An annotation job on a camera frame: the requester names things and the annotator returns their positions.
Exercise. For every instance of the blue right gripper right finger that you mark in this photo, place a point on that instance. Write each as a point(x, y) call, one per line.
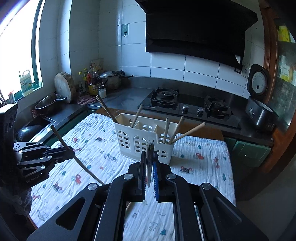
point(201, 212)

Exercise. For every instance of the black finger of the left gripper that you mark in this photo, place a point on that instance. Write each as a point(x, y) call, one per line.
point(59, 154)

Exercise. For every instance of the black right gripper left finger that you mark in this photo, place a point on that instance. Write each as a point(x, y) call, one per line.
point(97, 212)

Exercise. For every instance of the dark brown chopstick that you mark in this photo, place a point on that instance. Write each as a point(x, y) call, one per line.
point(74, 156)
point(105, 108)

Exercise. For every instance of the light wooden chopstick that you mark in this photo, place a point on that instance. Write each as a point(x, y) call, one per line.
point(136, 116)
point(149, 153)
point(166, 130)
point(193, 130)
point(177, 129)

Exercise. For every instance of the black wok pan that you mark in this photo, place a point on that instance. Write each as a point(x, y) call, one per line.
point(49, 103)

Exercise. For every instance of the pink cloth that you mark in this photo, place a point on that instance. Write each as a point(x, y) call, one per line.
point(86, 99)

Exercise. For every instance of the white patterned table cloth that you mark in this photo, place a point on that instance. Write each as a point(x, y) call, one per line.
point(95, 144)

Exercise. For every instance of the round wooden cutting board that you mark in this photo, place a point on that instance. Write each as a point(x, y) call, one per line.
point(64, 85)

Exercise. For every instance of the green cabinet drawer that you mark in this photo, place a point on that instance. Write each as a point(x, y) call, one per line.
point(248, 154)

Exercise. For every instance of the small white jar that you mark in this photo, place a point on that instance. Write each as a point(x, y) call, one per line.
point(102, 92)

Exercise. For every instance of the white plastic utensil holder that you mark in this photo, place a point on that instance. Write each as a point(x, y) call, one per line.
point(132, 141)

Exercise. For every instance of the dark sauce bottle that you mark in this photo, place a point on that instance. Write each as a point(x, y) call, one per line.
point(94, 82)

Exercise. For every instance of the yellow oil bottle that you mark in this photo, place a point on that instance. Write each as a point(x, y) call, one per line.
point(83, 82)

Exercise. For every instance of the steel pot with lid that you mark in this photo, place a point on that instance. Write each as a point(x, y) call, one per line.
point(112, 79)

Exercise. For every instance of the black rice cooker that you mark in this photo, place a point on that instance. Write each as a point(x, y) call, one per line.
point(262, 116)

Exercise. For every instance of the black gas stove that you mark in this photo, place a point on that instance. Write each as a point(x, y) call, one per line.
point(208, 109)

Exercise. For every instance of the black range hood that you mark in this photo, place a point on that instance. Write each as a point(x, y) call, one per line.
point(213, 30)

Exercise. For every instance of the wooden glass door cabinet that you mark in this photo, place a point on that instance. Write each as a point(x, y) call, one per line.
point(279, 60)

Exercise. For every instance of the wall power socket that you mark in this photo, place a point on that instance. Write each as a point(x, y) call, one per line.
point(245, 72)

